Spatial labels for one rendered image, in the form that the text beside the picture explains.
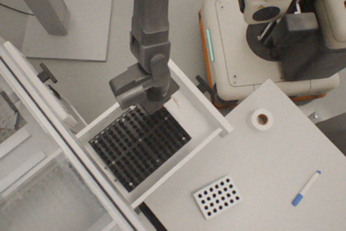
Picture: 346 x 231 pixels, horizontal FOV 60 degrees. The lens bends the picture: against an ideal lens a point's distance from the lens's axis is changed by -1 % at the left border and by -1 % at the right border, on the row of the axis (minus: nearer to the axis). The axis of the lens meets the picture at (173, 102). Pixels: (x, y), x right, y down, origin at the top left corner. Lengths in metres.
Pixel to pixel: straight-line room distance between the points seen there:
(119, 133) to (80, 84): 1.03
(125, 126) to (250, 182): 0.42
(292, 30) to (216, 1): 0.65
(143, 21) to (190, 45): 1.39
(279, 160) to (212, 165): 0.22
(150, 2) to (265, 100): 0.64
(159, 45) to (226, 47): 1.08
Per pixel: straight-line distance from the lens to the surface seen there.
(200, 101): 0.84
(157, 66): 0.58
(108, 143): 0.85
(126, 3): 2.07
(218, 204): 0.95
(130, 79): 0.62
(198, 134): 0.91
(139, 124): 0.88
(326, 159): 1.11
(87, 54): 1.90
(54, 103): 0.88
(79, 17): 2.02
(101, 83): 1.86
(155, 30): 0.56
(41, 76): 0.93
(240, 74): 1.60
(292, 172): 1.06
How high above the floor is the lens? 1.73
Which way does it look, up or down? 75 degrees down
